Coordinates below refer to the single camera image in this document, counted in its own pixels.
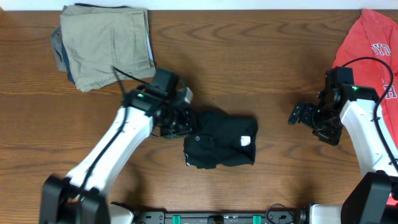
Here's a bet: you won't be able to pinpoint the black polo shirt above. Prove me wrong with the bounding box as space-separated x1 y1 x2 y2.
183 111 258 169

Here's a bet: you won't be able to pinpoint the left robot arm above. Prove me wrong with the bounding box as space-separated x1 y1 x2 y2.
39 90 170 223

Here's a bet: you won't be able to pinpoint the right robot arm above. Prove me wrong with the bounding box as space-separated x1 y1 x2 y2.
288 84 397 223

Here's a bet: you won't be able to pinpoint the red printed t-shirt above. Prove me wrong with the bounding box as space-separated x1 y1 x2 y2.
331 9 398 206

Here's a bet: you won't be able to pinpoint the folded khaki shorts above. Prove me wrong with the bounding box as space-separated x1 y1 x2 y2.
60 4 155 92

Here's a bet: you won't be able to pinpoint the folded navy garment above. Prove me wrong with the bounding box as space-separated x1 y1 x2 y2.
62 44 75 84

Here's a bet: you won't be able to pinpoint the folded grey garment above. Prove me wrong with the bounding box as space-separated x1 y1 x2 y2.
50 26 67 72

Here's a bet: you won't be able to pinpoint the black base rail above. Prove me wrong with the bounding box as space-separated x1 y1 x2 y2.
132 209 310 224

